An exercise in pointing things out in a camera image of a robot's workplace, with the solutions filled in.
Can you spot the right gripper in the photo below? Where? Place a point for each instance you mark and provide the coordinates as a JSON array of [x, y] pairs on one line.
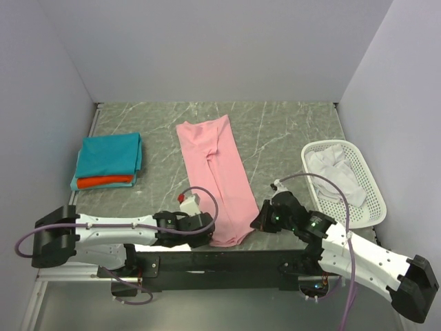
[[261, 223]]

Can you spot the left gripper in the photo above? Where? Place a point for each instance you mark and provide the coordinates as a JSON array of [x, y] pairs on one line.
[[201, 241]]

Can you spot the pink t-shirt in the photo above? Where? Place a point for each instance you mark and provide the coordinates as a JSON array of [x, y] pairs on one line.
[[212, 161]]

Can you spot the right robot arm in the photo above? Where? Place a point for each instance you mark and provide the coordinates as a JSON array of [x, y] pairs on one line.
[[409, 284]]

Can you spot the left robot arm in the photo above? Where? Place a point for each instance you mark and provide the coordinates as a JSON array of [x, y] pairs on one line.
[[65, 235]]

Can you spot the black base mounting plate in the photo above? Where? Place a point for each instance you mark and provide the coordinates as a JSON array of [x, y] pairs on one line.
[[219, 270]]

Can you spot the white t-shirt in basket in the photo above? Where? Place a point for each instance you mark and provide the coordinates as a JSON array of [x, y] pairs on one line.
[[333, 165]]

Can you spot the teal folded t-shirt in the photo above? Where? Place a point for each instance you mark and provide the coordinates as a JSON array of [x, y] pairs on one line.
[[119, 154]]

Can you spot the orange folded t-shirt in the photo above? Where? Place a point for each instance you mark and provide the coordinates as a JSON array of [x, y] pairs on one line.
[[91, 182]]

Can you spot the white plastic basket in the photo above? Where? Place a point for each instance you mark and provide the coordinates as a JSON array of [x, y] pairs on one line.
[[328, 197]]

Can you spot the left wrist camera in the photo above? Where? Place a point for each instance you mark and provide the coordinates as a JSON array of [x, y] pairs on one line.
[[189, 205]]

